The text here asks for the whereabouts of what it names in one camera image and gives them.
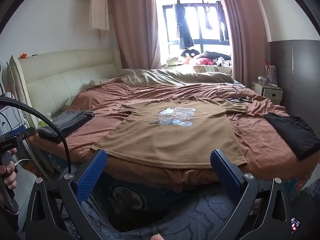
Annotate black braided cable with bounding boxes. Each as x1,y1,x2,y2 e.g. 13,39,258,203
0,95,73,178

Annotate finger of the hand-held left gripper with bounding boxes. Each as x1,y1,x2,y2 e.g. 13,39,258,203
19,127,36,139

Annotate white cable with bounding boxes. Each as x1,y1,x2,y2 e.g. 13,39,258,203
14,158,34,167

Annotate brown printed t-shirt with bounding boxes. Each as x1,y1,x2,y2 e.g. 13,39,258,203
90,96,248,169

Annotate white rack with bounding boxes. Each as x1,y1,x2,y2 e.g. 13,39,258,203
265,65,278,85

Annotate white drawer cabinet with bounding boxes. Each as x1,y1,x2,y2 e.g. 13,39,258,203
0,105,28,135

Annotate grey printed cloth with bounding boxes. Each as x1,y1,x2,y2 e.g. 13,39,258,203
82,180,240,240

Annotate thin black cable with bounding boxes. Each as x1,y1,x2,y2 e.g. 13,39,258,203
215,85,250,100

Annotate blue printed bed sheet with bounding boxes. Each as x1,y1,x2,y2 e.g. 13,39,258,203
42,150,310,232

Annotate pink curtain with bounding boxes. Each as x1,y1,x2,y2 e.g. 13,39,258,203
214,0,272,87
111,0,163,70

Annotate dark hanging garment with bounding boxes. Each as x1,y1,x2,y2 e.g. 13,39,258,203
174,0,194,50
215,1,229,42
201,0,212,30

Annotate pile of clothes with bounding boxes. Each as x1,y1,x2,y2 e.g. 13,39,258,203
162,49,233,73

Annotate black cloth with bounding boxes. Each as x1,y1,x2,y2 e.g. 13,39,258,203
264,112,320,162

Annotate person's left hand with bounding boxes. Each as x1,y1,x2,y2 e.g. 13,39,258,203
0,148,18,193

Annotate olive green duvet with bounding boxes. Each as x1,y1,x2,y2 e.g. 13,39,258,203
89,68,235,87

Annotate window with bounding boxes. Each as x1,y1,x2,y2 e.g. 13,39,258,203
154,0,234,64

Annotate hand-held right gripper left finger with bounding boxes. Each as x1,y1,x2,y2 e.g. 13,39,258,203
25,149,118,240

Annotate cream padded headboard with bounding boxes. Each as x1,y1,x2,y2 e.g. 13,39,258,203
9,48,123,130

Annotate black plastic frames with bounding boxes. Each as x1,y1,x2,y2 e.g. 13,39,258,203
229,96,253,104

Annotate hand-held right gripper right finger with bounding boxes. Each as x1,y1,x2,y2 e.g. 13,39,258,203
209,149,295,240

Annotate rust brown fleece blanket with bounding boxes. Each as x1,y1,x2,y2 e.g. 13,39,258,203
37,80,318,193

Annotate stack of grey folded clothes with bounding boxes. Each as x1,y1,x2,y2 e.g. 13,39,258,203
37,109,95,144

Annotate grey wardrobe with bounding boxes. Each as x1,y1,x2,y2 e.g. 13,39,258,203
269,39,320,120

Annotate white nightstand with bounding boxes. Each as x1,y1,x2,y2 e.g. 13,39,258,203
251,80,283,103

